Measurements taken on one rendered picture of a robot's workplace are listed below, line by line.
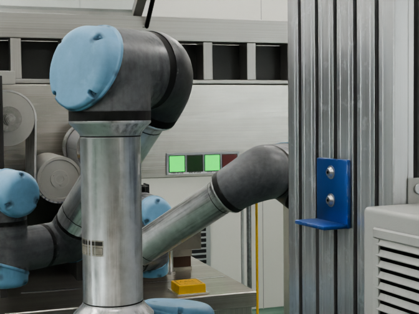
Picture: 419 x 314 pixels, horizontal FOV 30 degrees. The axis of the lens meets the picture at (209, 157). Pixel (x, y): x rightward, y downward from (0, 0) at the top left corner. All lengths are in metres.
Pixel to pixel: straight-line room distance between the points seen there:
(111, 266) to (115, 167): 0.14
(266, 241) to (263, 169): 3.65
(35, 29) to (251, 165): 1.06
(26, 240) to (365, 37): 0.65
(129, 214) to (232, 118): 1.51
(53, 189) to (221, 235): 3.07
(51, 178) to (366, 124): 1.25
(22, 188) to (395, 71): 0.63
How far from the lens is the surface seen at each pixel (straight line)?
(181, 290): 1.94
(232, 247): 5.13
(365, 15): 1.00
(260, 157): 1.59
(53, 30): 2.45
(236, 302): 1.96
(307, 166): 1.11
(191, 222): 1.64
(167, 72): 1.12
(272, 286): 5.29
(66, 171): 2.11
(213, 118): 2.55
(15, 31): 2.43
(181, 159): 2.51
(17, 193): 1.28
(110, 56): 1.04
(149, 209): 1.82
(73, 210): 1.33
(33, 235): 1.34
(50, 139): 2.43
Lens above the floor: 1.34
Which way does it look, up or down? 3 degrees down
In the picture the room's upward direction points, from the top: 1 degrees counter-clockwise
